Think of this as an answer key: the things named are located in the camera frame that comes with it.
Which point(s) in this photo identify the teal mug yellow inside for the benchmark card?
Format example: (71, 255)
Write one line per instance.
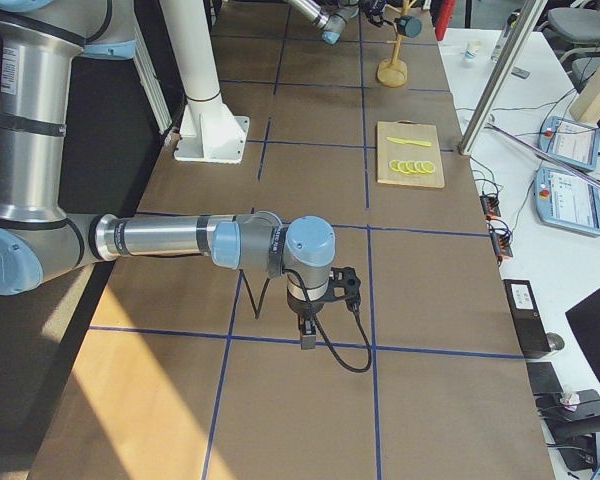
(408, 26)

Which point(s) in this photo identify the office chair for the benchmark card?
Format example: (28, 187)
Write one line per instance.
(580, 27)

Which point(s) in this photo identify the wooden cup storage rack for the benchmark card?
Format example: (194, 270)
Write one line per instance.
(393, 72)

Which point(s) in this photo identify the red cylinder object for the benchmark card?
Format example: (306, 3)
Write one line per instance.
(444, 15)

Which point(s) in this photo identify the teach pendant far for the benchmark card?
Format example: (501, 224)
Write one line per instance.
(571, 142)

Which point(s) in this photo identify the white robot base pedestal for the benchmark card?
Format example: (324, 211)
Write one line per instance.
(209, 132)

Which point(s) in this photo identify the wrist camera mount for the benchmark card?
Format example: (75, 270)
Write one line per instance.
(343, 285)

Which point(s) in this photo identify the paper cup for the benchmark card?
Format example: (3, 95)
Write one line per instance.
(471, 51)

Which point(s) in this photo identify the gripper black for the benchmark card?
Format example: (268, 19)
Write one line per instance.
(374, 7)
(300, 307)

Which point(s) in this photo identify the orange black connector block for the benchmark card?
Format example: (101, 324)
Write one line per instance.
(490, 206)

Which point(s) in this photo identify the teach pendant near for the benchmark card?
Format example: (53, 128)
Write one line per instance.
(565, 201)

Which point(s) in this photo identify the yellow plastic knife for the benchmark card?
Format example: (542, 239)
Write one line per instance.
(404, 141)

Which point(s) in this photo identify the teach pendant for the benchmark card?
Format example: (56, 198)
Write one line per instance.
(565, 201)
(571, 142)

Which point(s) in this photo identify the black box with label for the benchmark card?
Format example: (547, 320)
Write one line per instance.
(526, 318)

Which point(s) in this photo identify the bamboo cutting board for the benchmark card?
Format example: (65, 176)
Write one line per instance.
(421, 167)

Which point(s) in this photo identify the aluminium frame post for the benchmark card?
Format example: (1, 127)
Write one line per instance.
(516, 40)

